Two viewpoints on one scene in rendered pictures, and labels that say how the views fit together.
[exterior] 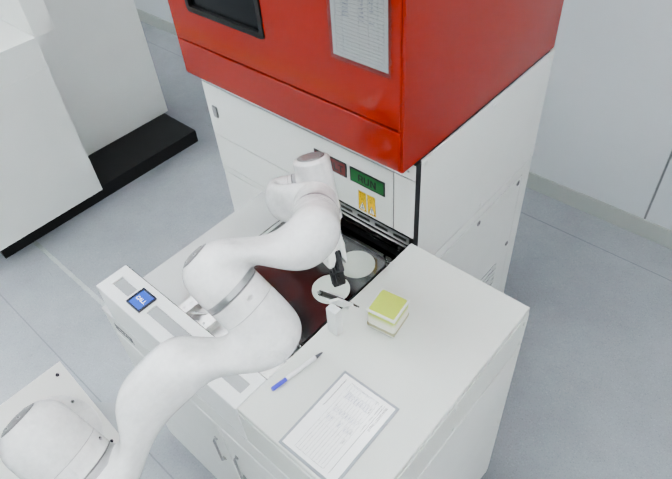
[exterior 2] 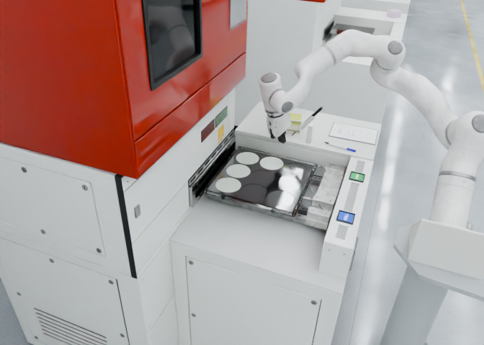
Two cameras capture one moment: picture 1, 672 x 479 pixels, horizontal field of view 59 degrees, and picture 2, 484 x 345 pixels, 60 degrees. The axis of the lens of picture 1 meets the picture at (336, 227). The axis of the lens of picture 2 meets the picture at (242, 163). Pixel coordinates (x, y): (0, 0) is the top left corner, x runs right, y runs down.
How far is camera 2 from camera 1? 2.21 m
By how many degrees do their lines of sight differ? 83
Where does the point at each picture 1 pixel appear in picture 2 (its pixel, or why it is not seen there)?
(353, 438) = (356, 129)
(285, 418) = (364, 145)
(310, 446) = (369, 137)
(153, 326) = (358, 204)
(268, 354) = not seen: hidden behind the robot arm
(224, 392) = (369, 166)
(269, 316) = not seen: hidden behind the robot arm
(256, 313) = not seen: hidden behind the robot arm
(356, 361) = (320, 134)
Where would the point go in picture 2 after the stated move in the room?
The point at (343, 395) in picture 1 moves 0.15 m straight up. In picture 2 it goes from (340, 134) to (346, 104)
